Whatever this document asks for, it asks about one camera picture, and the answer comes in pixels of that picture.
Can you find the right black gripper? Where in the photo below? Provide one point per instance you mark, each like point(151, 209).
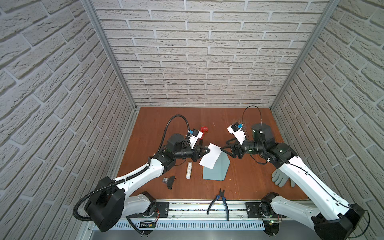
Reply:
point(237, 147)

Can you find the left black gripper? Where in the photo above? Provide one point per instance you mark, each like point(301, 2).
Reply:
point(198, 151)

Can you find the pink white letter card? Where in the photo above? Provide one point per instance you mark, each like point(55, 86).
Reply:
point(209, 159)

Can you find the white glue stick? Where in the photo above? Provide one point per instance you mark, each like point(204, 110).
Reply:
point(189, 170)

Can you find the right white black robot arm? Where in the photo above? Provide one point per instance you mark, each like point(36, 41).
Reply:
point(332, 218)

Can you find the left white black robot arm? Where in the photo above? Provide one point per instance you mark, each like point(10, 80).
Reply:
point(112, 199)

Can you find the red black pipe wrench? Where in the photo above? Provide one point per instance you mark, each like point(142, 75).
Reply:
point(203, 130)

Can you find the small black clip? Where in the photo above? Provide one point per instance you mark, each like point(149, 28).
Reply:
point(169, 182)

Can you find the grey blue work glove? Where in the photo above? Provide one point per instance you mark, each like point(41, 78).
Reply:
point(280, 179)

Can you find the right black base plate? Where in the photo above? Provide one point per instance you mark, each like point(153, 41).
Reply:
point(255, 210)

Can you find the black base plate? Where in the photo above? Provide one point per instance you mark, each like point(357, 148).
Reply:
point(157, 210)
point(255, 210)

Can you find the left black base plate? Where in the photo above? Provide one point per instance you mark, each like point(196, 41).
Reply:
point(157, 210)

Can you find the white slotted cable duct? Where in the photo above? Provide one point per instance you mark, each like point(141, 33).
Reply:
point(171, 225)

